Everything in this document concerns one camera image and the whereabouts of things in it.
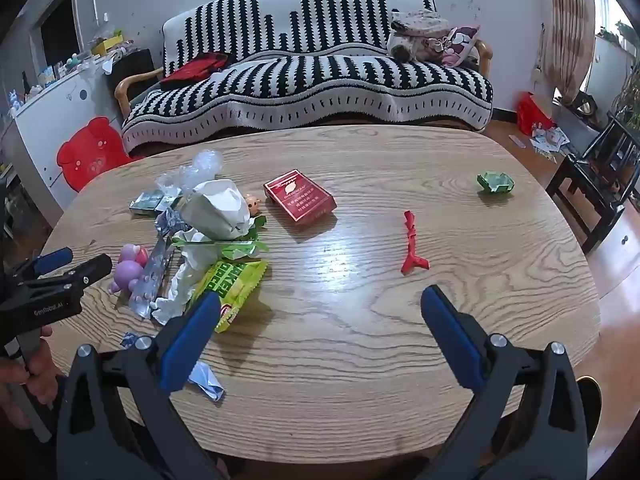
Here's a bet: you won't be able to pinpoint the plastic wrapper bundle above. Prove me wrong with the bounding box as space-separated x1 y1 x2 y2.
179 179 252 241

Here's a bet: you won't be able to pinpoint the red ribbon scrap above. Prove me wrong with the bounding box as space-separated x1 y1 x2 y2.
400 210 431 275

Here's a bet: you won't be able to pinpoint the black gold-rimmed trash bin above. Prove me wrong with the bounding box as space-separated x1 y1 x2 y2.
575 375 603 443

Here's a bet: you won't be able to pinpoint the grey plush toy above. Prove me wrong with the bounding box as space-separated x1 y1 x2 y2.
387 9 453 63

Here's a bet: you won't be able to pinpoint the pink toy figure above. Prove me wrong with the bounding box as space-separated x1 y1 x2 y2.
109 244 150 295

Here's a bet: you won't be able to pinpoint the silver foil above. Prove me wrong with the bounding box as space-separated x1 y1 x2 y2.
154 209 188 238

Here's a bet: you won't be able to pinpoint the red bag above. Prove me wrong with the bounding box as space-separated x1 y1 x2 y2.
516 91 555 136

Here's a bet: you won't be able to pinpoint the dark low coffee table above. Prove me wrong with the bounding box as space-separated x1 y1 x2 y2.
545 112 640 255

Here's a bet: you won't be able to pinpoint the green snack wrapper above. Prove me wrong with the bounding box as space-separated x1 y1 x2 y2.
186 259 268 333

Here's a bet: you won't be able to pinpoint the cabinet top clutter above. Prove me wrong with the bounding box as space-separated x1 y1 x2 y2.
7 12 136 111

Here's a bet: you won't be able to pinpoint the pink pillow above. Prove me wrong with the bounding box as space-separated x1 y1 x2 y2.
442 24 482 67

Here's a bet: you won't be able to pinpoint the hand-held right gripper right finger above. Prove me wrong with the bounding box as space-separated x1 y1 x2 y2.
420 284 587 480

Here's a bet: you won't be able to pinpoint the scattered papers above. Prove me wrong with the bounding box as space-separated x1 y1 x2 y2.
529 125 571 161

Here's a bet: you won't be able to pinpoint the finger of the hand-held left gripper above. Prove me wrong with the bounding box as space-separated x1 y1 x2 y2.
22 253 113 306
10 246 75 286

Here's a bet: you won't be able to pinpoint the silver foil packet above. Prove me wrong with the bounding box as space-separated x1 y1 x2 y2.
129 190 183 217

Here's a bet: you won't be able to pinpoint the silver blister pack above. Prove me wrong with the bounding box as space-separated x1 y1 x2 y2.
129 237 176 320

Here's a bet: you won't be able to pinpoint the white cabinet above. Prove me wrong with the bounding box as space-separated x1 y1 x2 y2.
12 57 126 211

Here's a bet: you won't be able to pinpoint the potted plant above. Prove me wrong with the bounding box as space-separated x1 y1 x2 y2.
595 20 640 131

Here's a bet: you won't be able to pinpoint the black-white striped sofa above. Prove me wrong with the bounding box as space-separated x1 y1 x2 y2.
121 0 494 156

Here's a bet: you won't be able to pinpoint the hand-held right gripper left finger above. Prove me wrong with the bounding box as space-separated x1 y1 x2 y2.
56 290 223 480

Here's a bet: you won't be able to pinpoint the person's left hand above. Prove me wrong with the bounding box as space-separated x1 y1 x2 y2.
0 325 60 430

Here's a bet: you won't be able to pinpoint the beige patterned curtain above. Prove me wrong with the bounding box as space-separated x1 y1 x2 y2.
542 0 598 106

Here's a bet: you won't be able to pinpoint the red cigarette box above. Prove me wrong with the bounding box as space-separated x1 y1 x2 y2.
263 172 337 223

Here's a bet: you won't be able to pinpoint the green ribbon strips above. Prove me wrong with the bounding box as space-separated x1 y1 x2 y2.
172 217 271 257

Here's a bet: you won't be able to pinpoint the clear plastic wrap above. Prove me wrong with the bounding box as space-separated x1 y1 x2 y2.
155 150 223 196

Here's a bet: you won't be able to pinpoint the black cabinet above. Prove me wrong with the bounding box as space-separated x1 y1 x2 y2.
105 47 156 91

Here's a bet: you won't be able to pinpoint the white tissue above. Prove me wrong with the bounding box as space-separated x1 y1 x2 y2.
150 230 221 325

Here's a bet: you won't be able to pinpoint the blue white paper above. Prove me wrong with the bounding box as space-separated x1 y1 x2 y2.
187 360 225 402

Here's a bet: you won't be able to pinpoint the red pig chair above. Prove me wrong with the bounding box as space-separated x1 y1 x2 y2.
56 116 143 192

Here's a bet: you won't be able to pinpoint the red cushion on sofa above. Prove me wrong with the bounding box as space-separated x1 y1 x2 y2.
160 52 229 92

